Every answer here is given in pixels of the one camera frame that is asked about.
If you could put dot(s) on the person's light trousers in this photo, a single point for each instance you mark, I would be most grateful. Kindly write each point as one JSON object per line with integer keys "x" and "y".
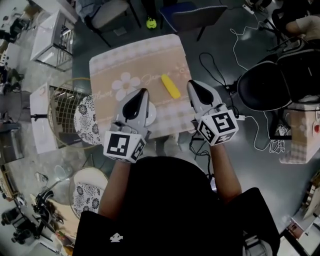
{"x": 162, "y": 145}

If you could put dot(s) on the black shell chair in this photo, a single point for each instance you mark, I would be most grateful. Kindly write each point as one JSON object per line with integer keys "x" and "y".
{"x": 260, "y": 92}

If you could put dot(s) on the grey padded chair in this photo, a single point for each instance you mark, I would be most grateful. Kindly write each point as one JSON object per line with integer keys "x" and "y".
{"x": 110, "y": 15}

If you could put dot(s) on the black equipment pile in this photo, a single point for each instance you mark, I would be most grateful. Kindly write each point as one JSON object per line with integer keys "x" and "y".
{"x": 45, "y": 215}

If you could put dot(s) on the black faucet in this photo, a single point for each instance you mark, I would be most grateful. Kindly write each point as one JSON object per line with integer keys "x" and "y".
{"x": 40, "y": 116}

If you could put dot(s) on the neon yellow shoe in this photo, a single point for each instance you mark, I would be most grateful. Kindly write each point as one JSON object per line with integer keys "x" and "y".
{"x": 151, "y": 23}

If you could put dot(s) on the white round plate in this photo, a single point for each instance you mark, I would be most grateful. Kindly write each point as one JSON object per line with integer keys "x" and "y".
{"x": 152, "y": 115}

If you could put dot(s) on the white bowl with red contents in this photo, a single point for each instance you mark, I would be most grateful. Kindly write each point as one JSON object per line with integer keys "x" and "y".
{"x": 317, "y": 128}

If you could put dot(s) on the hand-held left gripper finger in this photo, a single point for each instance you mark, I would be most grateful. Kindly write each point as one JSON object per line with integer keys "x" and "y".
{"x": 146, "y": 112}
{"x": 122, "y": 112}

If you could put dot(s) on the beige checked flower tablecloth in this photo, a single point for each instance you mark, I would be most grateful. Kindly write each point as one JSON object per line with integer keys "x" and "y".
{"x": 300, "y": 140}

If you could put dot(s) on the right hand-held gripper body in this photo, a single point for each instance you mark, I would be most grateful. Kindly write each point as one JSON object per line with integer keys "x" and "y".
{"x": 220, "y": 125}

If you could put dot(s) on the black grey backpack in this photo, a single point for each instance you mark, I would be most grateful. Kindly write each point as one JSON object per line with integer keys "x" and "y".
{"x": 300, "y": 75}

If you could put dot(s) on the person's right forearm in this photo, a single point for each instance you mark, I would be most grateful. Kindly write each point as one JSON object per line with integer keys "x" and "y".
{"x": 225, "y": 175}

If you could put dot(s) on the person's left forearm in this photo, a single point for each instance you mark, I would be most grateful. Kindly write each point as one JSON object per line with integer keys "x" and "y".
{"x": 117, "y": 190}

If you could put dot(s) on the dark grey cabinet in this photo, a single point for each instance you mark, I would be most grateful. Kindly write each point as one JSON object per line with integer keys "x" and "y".
{"x": 10, "y": 142}

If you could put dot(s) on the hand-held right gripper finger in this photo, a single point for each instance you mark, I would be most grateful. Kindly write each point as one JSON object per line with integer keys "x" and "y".
{"x": 216, "y": 98}
{"x": 193, "y": 102}

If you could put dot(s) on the yellow corn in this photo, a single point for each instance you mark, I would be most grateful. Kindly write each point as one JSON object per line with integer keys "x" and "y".
{"x": 170, "y": 86}

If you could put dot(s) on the white power strip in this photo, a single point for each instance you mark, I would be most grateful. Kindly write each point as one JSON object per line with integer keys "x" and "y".
{"x": 242, "y": 117}
{"x": 248, "y": 8}

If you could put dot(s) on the dark fabric chair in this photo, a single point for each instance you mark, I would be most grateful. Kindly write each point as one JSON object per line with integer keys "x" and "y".
{"x": 197, "y": 17}

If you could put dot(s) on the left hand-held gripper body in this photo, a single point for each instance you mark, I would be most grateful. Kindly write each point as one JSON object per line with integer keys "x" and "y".
{"x": 117, "y": 146}

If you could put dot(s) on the wooden slatted rack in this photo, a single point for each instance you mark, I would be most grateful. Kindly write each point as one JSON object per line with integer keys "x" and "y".
{"x": 312, "y": 200}

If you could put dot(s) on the black metal table frame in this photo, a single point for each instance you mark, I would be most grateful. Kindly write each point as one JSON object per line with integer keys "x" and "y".
{"x": 280, "y": 137}

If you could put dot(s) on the person's black shirt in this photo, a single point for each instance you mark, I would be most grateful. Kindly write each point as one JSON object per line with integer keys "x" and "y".
{"x": 170, "y": 207}

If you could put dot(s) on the table with beige checked cloth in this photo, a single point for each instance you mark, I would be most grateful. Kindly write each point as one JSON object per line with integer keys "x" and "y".
{"x": 155, "y": 57}

